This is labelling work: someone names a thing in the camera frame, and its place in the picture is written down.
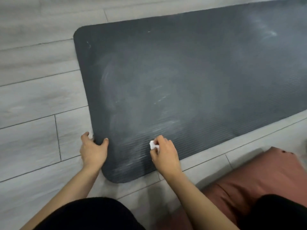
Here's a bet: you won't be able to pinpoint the person's left hand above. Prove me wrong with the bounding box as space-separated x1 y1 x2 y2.
79 131 109 172

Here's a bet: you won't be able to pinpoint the person's right hand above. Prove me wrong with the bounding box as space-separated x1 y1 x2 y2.
149 135 183 181

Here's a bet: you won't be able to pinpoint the white tissue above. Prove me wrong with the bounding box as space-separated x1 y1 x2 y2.
149 140 160 154

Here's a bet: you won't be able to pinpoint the dark grey yoga mat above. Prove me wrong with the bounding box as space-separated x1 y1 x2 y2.
73 0 307 184

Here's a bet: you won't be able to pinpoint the person's left forearm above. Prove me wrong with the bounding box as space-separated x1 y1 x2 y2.
20 165 101 230

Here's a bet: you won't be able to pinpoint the person's right forearm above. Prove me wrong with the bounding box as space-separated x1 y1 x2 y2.
165 170 240 230

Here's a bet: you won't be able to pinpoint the black trousers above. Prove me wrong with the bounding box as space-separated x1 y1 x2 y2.
33 194 307 230

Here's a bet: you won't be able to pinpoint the reddish-brown cushion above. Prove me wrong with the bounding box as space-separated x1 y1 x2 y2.
153 146 307 230

